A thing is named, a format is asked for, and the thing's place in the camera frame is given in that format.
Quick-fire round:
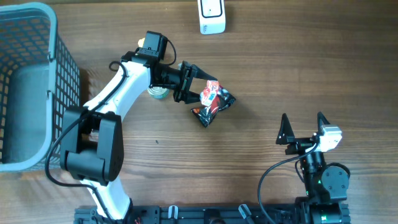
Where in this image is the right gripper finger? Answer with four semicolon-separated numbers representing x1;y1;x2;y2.
317;111;330;129
275;113;295;145

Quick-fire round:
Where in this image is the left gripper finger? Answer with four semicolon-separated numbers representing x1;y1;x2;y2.
185;91;201;104
194;66;217;81

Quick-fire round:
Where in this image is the red white snack packet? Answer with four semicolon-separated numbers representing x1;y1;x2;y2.
200;80;220;106

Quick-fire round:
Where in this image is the black red snack packet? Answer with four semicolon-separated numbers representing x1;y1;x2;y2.
191;87;236;128

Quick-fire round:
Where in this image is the round tin can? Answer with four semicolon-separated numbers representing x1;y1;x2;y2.
147;87;169;100

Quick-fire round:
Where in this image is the yellow mentos gum bottle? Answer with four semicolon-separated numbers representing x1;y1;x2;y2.
138;38;145;47

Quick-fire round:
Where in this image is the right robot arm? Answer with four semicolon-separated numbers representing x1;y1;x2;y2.
275;112;351;224

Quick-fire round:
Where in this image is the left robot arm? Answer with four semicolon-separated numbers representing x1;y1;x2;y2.
55;31;214;223

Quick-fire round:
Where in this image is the white barcode scanner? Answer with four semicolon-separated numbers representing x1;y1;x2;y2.
197;0;226;35

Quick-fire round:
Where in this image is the grey plastic mesh basket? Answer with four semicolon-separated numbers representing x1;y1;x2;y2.
1;2;81;173

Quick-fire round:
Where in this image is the black left camera cable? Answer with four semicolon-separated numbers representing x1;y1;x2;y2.
44;60;130;223

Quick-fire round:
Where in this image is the black camera cable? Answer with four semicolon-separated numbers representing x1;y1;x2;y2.
257;141;320;224
44;60;130;223

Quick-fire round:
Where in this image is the black right camera cable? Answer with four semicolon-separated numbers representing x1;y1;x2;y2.
257;141;320;224

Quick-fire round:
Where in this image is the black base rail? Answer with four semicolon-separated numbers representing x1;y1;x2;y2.
73;203;351;224

